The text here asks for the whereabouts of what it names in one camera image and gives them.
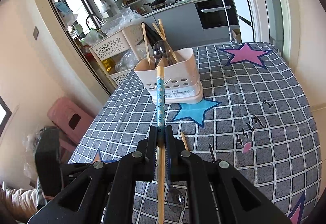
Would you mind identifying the black handled spoon thick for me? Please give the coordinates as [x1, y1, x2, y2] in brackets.
[165, 150, 185, 214]

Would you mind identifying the blue patterned wooden chopstick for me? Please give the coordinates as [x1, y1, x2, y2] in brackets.
[157, 66, 165, 224]

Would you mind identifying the person's left hand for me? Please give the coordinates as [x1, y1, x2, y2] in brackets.
[1, 188, 44, 223]

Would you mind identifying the pink plastic stool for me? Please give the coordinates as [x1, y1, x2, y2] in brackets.
[47, 97, 94, 153]

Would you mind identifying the plain wooden chopstick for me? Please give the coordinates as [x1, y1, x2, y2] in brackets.
[180, 131, 189, 151]

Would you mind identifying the grey checked star tablecloth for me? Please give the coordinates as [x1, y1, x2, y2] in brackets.
[70, 42, 322, 223]

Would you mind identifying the beige plastic utensil holder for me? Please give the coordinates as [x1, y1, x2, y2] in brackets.
[134, 48, 203, 104]

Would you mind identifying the beige perforated storage rack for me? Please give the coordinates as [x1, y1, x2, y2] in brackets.
[89, 24, 144, 89]

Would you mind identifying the black built-in oven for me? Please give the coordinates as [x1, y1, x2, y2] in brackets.
[195, 0, 238, 30]

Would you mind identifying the black handled spoon slim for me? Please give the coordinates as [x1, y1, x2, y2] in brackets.
[208, 144, 216, 163]

